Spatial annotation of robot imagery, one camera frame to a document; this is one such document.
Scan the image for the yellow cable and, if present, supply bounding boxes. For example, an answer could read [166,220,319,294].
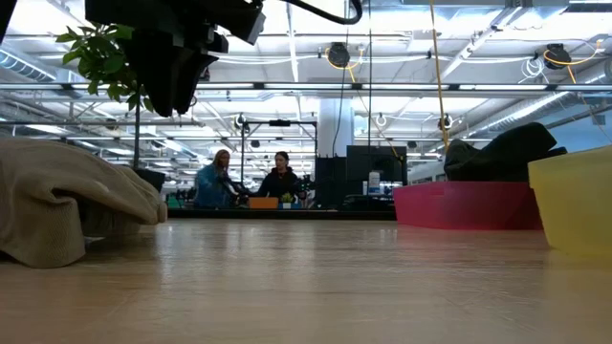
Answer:
[428,0,451,153]

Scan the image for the person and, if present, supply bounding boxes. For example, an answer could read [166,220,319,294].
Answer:
[255,151,303,200]
[193,148,240,210]

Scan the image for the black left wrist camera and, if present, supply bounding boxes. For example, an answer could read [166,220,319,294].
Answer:
[209,0,267,47]

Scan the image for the pink plastic tray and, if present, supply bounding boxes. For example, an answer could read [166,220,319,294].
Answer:
[392,180,544,231]

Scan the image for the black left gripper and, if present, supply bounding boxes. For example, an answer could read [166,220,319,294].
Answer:
[85,0,230,118]

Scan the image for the orange box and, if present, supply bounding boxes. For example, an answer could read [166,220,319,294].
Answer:
[248,196,280,210]

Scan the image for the green leafy plant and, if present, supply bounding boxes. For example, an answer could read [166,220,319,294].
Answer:
[55,22,157,171]

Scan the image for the black cap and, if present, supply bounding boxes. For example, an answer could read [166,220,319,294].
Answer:
[443,138,484,183]
[477,121,569,183]

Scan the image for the black camera stand frame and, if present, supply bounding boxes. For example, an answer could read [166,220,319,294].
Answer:
[240,118,319,197]

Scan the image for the beige cap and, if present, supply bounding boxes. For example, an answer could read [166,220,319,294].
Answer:
[0,137,168,269]

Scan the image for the yellow plastic tray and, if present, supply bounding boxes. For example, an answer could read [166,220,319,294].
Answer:
[528,145,612,255]

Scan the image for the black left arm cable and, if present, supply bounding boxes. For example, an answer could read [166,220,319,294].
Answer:
[281,0,364,26]

